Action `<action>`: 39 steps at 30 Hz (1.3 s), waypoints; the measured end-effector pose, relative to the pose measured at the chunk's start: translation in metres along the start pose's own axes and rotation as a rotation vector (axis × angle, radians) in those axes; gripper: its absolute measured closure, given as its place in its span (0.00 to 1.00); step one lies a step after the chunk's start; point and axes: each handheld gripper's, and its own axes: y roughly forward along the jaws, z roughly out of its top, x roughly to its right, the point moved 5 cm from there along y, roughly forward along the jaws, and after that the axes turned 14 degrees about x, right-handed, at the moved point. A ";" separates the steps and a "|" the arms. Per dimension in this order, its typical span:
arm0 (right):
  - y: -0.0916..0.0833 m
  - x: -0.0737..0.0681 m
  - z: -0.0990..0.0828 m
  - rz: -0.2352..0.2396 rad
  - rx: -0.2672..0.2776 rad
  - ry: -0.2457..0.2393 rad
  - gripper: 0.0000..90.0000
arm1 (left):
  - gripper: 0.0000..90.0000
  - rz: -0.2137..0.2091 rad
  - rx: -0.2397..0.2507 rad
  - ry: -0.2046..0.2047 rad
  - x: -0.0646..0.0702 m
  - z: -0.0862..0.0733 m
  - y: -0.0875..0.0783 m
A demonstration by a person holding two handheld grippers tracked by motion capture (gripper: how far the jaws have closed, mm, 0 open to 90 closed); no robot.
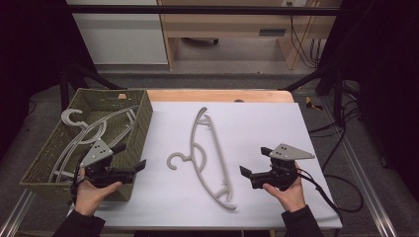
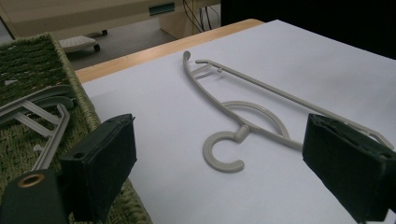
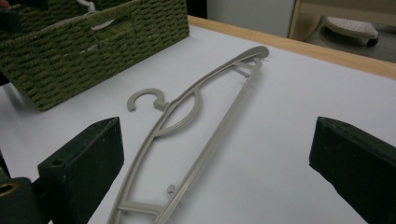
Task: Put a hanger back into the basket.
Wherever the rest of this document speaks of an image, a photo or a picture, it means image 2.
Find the black hanging cable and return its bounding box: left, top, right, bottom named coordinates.
left=200, top=6, right=219, bottom=31
left=182, top=0, right=204, bottom=34

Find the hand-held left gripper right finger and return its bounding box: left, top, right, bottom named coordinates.
left=302, top=113, right=396, bottom=224

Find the light wooden desk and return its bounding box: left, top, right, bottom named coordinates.
left=0, top=0, right=222, bottom=40

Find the green woven basket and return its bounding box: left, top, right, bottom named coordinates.
left=0, top=32, right=154, bottom=224

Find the white paper sheet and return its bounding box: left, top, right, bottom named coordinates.
left=82, top=19, right=396, bottom=224

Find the wooden table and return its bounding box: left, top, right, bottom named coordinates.
left=75, top=18, right=265, bottom=84

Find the low wheeled platform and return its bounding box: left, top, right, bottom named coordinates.
left=58, top=29, right=108, bottom=53

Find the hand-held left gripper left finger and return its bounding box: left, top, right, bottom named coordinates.
left=59, top=113, right=138, bottom=223

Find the grey plastic clothes hanger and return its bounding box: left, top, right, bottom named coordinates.
left=31, top=104, right=71, bottom=173
left=182, top=50, right=395, bottom=174
left=0, top=84, right=76, bottom=126

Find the black curtain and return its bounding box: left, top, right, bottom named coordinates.
left=219, top=0, right=396, bottom=61

